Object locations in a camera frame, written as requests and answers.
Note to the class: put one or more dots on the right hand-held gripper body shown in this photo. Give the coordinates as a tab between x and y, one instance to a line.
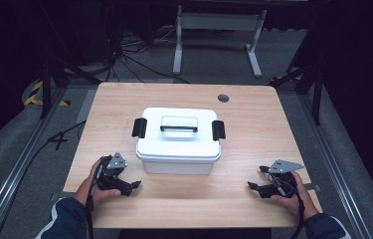
283	181

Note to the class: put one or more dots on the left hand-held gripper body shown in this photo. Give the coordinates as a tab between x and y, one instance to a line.
112	174

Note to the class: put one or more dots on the white plastic storage box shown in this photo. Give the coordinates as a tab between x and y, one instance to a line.
176	167

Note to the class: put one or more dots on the black box latch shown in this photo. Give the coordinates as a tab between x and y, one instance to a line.
139	127
218	130

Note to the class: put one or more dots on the white storage box lid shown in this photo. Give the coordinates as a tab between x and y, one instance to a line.
177	146

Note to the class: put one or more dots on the person's right hand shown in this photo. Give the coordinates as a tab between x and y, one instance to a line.
301	200

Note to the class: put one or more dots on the person's left hand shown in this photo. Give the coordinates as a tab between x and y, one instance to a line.
89	192

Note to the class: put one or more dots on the black tripod stand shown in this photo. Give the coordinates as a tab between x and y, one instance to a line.
316	96
46	86

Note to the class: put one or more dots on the yellow black floor tape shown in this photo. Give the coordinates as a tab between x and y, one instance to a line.
33	99

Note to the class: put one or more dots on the aluminium floor rail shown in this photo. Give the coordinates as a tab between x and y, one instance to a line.
336	172
11	176

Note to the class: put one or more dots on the white metal desk frame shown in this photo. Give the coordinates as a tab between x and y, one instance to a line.
219	21

